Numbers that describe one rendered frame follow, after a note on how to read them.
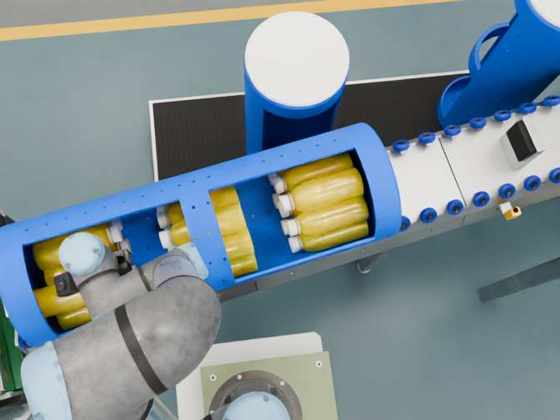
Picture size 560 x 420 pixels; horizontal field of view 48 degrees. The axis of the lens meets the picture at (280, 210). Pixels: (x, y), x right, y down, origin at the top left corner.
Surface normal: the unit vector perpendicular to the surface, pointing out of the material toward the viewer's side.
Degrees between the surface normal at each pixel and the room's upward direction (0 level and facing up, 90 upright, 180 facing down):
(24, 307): 31
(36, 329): 55
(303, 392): 1
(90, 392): 21
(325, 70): 0
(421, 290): 0
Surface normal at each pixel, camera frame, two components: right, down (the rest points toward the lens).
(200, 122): 0.04, -0.25
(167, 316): 0.31, -0.59
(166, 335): 0.40, -0.34
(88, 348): -0.11, -0.51
